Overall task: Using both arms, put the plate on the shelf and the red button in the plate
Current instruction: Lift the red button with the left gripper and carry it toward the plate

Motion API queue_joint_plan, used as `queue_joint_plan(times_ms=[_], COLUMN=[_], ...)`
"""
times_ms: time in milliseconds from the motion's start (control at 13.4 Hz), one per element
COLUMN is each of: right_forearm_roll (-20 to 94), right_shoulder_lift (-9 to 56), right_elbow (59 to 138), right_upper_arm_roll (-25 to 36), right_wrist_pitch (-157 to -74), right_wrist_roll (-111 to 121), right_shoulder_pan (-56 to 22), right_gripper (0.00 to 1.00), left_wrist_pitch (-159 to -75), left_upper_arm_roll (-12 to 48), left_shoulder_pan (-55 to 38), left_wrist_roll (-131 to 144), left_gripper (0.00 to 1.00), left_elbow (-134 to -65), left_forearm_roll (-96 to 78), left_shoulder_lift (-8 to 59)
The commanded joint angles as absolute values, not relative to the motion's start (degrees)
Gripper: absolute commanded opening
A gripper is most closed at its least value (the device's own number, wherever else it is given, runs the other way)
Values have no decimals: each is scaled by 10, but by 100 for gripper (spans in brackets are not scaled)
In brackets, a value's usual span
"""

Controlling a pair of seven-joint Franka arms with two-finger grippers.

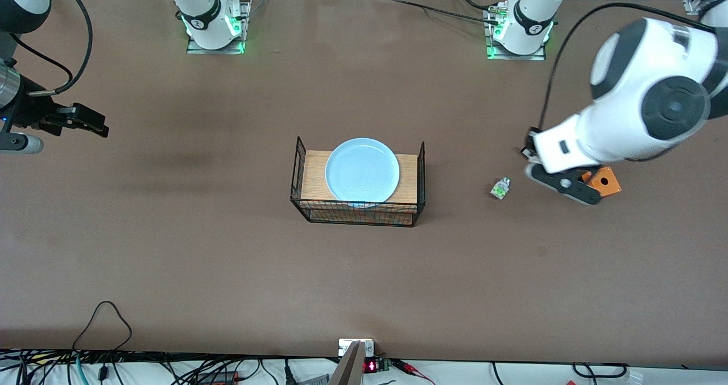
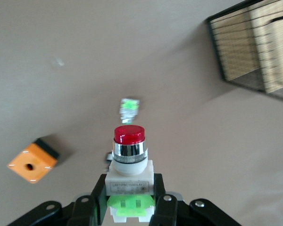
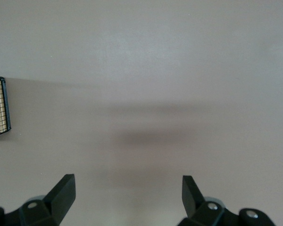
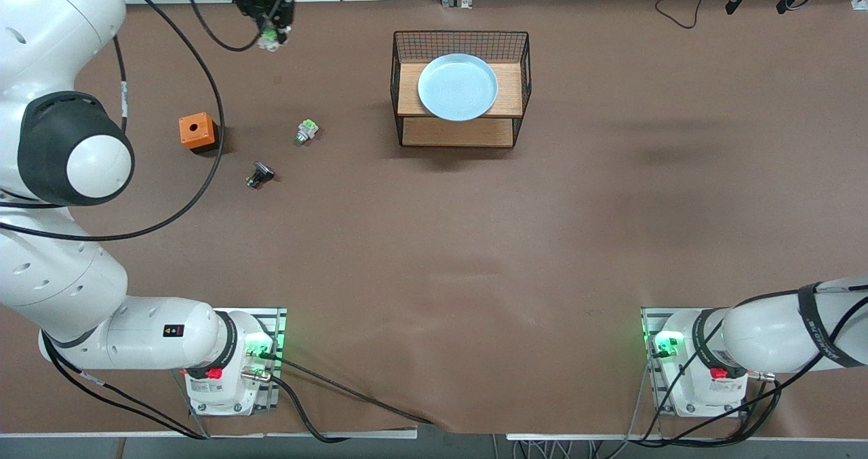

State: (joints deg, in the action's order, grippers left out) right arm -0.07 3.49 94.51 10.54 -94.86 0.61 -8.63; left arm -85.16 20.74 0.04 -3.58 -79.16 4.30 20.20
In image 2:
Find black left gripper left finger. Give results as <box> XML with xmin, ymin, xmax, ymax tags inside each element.
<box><xmin>4</xmin><ymin>174</ymin><xmax>109</xmax><ymax>226</ymax></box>

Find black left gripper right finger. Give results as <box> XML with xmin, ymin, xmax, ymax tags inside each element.
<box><xmin>150</xmin><ymin>173</ymin><xmax>241</xmax><ymax>226</ymax></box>

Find red push button switch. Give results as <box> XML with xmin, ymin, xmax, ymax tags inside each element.
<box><xmin>104</xmin><ymin>125</ymin><xmax>155</xmax><ymax>223</ymax></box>

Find orange button enclosure box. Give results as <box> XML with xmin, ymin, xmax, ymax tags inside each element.
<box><xmin>6</xmin><ymin>137</ymin><xmax>60</xmax><ymax>185</ymax></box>

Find green push button switch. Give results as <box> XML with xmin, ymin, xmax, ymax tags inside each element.
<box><xmin>119</xmin><ymin>97</ymin><xmax>141</xmax><ymax>125</ymax></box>

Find black wire rack wooden shelves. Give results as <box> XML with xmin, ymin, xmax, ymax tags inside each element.
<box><xmin>206</xmin><ymin>0</ymin><xmax>283</xmax><ymax>105</ymax></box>

